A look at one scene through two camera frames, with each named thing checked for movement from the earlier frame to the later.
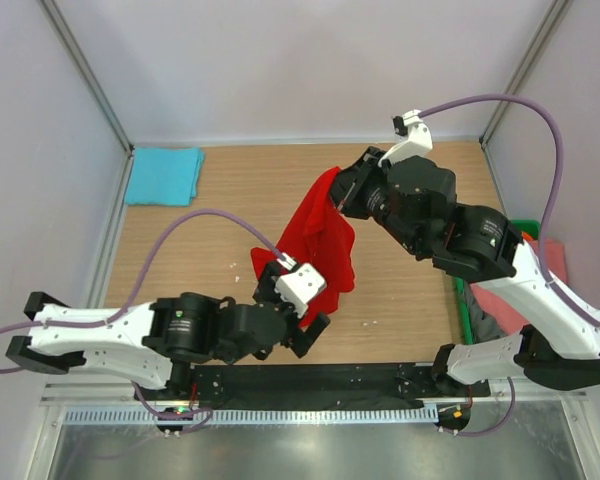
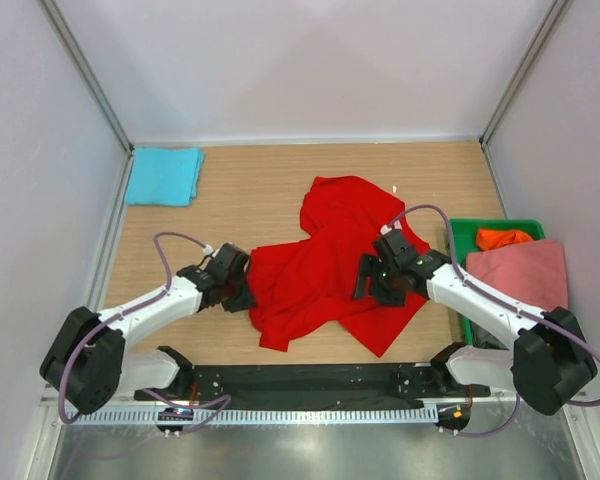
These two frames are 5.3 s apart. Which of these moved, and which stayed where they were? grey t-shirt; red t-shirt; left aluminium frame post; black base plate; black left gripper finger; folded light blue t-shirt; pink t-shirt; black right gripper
Moved: black left gripper finger; black right gripper; pink t-shirt; red t-shirt; grey t-shirt
Stayed: folded light blue t-shirt; black base plate; left aluminium frame post
